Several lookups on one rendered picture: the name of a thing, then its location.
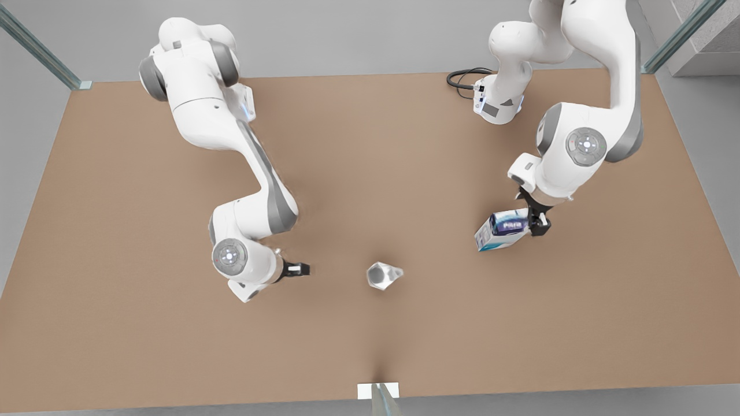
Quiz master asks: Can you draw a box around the blue and white milk carton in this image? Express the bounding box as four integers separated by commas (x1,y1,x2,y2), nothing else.
475,207,532,252

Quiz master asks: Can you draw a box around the clear glass cup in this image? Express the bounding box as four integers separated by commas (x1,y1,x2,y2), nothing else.
366,262,404,291

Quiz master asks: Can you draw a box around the black cable loop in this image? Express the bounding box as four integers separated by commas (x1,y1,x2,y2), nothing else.
446,68,494,99

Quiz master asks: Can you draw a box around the silver frame post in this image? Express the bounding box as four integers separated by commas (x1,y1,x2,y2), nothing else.
0,5,93,91
641,0,727,75
357,382,404,416

